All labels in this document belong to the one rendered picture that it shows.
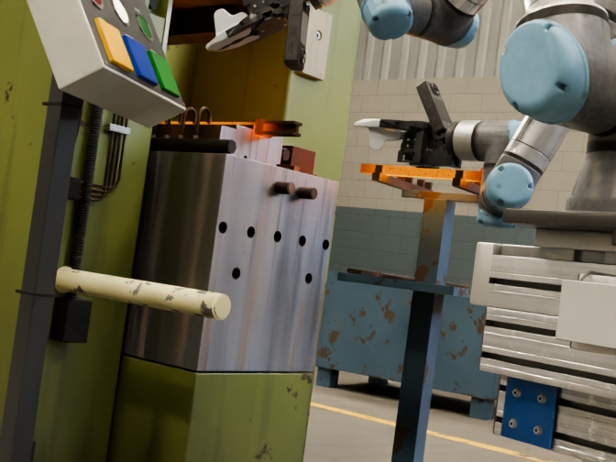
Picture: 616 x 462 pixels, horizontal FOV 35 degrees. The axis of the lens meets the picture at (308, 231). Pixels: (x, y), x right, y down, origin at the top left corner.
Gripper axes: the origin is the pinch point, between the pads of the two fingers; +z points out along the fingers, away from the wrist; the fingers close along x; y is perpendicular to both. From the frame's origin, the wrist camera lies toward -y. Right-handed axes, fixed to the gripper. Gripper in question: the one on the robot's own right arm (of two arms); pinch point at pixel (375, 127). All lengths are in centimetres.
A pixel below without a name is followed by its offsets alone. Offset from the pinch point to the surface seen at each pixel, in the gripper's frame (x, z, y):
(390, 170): 36.4, 20.7, 3.3
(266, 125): -0.8, 28.9, -0.2
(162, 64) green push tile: -44.2, 15.2, -2.4
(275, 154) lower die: 5.4, 30.7, 5.2
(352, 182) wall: 753, 578, -78
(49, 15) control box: -72, 10, -3
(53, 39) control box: -71, 9, 1
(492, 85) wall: 752, 409, -190
